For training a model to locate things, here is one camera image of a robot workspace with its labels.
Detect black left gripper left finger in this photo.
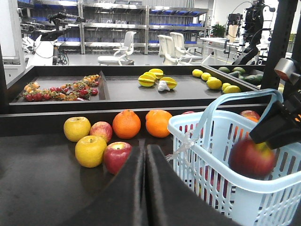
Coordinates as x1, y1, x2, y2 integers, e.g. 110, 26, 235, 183
60, 146, 147, 226

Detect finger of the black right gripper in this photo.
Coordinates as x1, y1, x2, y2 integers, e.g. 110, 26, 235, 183
250, 100, 301, 149

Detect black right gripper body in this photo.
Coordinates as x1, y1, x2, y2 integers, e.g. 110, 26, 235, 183
274, 58, 301, 122

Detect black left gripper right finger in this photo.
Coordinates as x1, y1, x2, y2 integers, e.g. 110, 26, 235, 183
145, 145, 236, 226

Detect light blue plastic basket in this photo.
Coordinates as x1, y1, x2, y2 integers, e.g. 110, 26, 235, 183
168, 89, 301, 226

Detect avocado pile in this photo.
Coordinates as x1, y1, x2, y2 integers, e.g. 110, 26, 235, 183
218, 66, 263, 85

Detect red yellow apple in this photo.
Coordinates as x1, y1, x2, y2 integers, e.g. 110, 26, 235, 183
240, 110, 260, 120

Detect dark red apple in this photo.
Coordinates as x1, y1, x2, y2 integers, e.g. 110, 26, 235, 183
103, 141, 132, 175

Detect black robot in background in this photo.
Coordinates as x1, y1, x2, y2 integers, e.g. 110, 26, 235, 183
225, 0, 278, 65

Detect yellow apple front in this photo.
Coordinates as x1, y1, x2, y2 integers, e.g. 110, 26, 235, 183
75, 136, 107, 168

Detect lemon pile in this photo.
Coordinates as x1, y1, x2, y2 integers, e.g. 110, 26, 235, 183
192, 69, 241, 94

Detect small pink red apple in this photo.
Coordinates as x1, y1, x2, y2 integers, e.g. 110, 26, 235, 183
89, 121, 113, 143

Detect orange left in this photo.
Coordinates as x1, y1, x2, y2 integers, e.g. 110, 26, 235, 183
112, 109, 141, 139

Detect yellow apple back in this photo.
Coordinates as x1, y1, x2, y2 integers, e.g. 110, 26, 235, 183
63, 116, 91, 142

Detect large red apple back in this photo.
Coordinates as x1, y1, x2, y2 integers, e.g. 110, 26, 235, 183
182, 111, 195, 114

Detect white office chair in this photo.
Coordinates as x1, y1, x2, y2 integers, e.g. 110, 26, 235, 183
158, 35, 189, 66
169, 32, 203, 63
97, 31, 136, 66

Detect black upper display shelf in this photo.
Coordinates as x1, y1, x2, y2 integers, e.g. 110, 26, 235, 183
7, 65, 269, 113

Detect white garlic bulb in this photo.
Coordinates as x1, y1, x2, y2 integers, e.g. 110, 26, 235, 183
158, 81, 170, 92

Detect cherry tomato pile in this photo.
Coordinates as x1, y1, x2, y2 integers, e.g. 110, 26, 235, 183
20, 74, 101, 102

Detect metal storage racks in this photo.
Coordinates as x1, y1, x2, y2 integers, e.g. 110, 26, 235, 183
17, 0, 209, 54

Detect black shelf upright post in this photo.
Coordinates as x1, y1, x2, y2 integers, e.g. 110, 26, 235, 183
261, 0, 299, 89

